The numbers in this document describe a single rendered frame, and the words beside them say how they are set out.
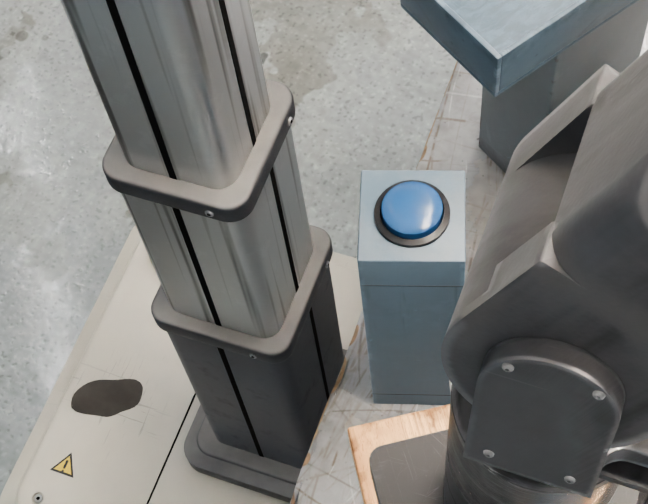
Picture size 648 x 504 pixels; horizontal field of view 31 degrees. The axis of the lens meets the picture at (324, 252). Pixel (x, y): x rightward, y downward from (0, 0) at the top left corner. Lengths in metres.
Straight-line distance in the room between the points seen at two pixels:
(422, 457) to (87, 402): 1.19
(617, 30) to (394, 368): 0.31
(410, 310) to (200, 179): 0.21
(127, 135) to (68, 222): 1.15
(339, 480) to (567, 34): 0.39
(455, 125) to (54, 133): 1.17
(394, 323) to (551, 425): 0.56
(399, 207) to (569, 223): 0.51
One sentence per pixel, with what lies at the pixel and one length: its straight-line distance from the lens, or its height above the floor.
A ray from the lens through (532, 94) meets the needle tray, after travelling 0.97.
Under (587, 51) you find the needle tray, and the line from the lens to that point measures 0.94.
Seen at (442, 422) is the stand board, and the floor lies 1.07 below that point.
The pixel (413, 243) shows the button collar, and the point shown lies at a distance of 0.77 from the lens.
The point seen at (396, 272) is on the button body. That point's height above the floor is 1.02.
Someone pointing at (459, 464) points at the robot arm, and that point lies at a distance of 0.37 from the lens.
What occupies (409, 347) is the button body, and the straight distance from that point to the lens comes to 0.89.
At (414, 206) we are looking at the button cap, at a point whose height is 1.05.
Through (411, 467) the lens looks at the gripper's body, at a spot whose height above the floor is 1.28.
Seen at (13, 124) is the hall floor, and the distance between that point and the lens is 2.21.
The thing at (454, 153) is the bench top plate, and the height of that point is 0.78.
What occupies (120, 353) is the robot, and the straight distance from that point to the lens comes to 1.63.
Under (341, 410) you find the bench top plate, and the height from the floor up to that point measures 0.78.
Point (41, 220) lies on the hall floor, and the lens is 2.08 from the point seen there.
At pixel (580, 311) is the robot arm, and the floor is 1.47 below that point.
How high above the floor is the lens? 1.71
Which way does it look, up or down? 61 degrees down
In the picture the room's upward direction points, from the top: 9 degrees counter-clockwise
